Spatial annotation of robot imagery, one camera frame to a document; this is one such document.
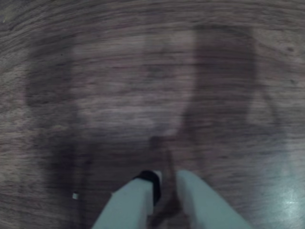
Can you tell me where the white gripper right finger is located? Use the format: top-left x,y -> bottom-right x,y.
176,169 -> 253,229

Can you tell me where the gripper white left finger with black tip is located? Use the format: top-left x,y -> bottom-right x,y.
91,169 -> 163,229

